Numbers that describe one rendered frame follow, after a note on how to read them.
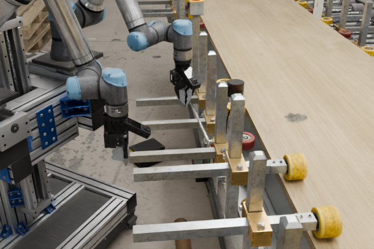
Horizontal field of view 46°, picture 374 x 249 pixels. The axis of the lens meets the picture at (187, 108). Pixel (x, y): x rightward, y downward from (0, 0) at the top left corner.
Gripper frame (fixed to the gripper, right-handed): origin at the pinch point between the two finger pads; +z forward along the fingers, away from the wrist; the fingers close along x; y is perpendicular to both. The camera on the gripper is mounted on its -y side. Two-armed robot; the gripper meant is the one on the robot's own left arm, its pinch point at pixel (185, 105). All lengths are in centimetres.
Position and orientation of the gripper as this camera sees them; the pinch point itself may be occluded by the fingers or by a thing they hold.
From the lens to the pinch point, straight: 183.2
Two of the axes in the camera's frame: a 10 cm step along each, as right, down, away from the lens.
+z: 0.0, 8.9, 4.5
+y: -4.6, -4.0, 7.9
